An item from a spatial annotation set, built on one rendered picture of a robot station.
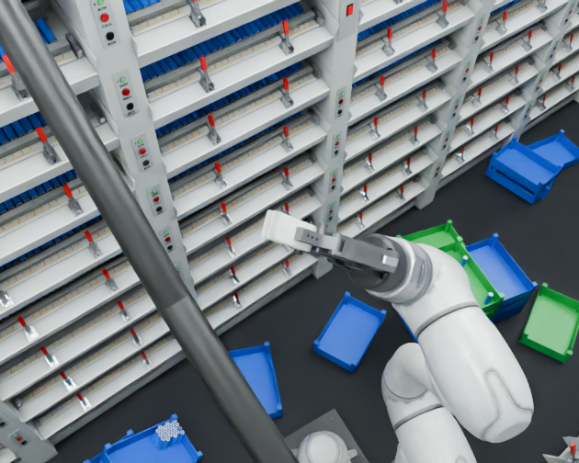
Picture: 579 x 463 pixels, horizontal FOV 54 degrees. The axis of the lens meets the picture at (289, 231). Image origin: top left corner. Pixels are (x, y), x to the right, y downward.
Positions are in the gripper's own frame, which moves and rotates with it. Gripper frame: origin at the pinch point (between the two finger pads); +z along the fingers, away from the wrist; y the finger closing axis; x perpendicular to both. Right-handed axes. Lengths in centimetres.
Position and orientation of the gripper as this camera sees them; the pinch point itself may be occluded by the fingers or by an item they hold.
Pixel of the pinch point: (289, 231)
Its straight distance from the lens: 61.2
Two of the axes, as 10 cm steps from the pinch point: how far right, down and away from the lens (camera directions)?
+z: -6.3, -2.3, -7.4
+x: -2.4, 9.7, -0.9
